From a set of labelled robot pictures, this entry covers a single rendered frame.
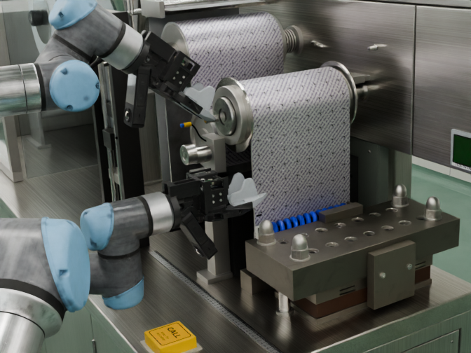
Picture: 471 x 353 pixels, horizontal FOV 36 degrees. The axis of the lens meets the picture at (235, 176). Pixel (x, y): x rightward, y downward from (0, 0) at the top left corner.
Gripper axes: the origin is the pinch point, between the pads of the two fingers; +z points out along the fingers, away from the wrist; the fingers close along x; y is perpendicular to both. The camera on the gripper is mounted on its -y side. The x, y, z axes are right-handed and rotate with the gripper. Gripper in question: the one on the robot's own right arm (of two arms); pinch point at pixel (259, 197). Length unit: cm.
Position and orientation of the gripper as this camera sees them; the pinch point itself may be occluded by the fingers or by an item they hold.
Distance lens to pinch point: 143.8
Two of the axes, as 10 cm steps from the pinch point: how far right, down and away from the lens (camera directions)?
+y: -0.5, -9.5, -3.2
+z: 8.6, -2.0, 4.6
